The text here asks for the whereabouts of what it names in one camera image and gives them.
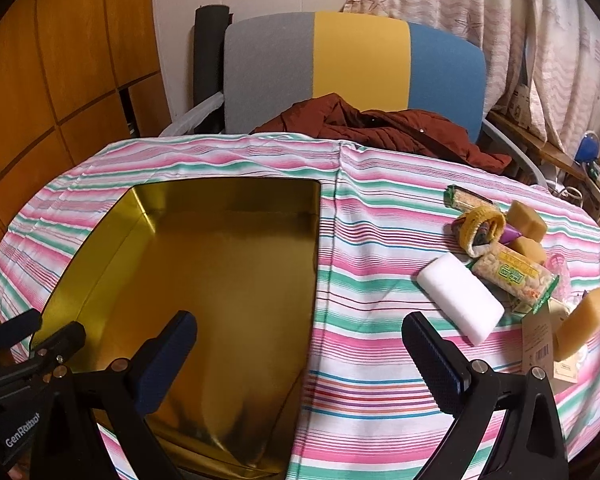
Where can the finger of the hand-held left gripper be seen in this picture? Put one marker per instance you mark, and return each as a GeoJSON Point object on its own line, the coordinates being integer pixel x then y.
{"type": "Point", "coordinates": [10, 330]}
{"type": "Point", "coordinates": [62, 340]}

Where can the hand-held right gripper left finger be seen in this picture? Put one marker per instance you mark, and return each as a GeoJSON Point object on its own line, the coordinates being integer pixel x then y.
{"type": "Point", "coordinates": [164, 365]}

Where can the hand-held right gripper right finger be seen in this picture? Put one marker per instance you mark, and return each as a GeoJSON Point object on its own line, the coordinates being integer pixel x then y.
{"type": "Point", "coordinates": [436, 367]}

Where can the gold metal tin box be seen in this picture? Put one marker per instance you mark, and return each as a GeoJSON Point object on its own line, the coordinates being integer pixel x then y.
{"type": "Point", "coordinates": [220, 270]}

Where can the white foam block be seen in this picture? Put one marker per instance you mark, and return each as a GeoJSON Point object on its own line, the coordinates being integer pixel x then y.
{"type": "Point", "coordinates": [460, 300]}

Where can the puffed rice snack packet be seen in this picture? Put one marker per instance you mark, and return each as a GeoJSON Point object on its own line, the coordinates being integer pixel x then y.
{"type": "Point", "coordinates": [512, 275]}

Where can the pink green striped tablecloth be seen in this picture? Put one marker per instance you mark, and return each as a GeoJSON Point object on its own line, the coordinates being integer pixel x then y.
{"type": "Point", "coordinates": [370, 260]}

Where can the large yellow sponge block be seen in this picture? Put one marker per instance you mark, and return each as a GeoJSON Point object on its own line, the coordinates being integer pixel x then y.
{"type": "Point", "coordinates": [580, 325]}

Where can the yellow woven band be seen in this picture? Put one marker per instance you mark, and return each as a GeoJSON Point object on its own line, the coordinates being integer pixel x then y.
{"type": "Point", "coordinates": [480, 222]}

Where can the small purple packet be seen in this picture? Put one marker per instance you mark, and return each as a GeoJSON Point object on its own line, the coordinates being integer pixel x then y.
{"type": "Point", "coordinates": [511, 234]}

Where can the green snack bar packet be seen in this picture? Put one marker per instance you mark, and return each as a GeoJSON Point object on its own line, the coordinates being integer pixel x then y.
{"type": "Point", "coordinates": [464, 199]}

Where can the rust brown jacket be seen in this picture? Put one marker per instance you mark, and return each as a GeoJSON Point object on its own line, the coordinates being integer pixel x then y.
{"type": "Point", "coordinates": [395, 130]}

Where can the wooden side desk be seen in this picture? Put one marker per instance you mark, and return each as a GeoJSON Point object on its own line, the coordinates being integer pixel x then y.
{"type": "Point", "coordinates": [530, 144]}

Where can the white plastic bag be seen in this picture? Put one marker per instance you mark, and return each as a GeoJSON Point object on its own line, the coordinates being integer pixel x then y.
{"type": "Point", "coordinates": [192, 117]}

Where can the blue round item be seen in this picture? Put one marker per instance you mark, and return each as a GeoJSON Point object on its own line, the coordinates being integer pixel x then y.
{"type": "Point", "coordinates": [587, 150]}

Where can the wooden cabinet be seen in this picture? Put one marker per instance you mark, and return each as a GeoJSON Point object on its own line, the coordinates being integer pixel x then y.
{"type": "Point", "coordinates": [70, 60]}

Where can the black rolled mat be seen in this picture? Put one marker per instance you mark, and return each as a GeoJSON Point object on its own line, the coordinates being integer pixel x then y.
{"type": "Point", "coordinates": [209, 55]}

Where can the grey yellow blue chair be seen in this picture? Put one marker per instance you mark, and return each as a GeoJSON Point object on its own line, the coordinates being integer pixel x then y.
{"type": "Point", "coordinates": [360, 55]}

